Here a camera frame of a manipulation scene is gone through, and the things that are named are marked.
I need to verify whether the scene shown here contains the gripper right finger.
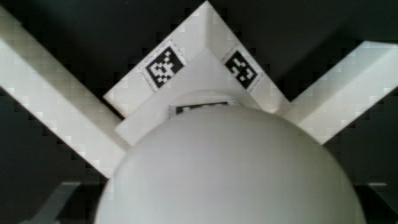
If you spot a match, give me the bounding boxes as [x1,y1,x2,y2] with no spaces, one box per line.
[363,183,398,224]

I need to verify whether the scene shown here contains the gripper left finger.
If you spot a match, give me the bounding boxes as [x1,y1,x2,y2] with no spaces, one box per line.
[19,182,79,224]

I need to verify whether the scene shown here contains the white lamp bulb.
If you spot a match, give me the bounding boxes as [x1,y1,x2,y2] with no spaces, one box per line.
[93,104,365,224]

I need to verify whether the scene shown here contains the white lamp base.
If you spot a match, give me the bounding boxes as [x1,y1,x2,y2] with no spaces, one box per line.
[104,3,287,144]

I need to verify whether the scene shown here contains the white U-shaped fence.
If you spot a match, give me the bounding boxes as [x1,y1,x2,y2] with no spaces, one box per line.
[0,7,398,175]

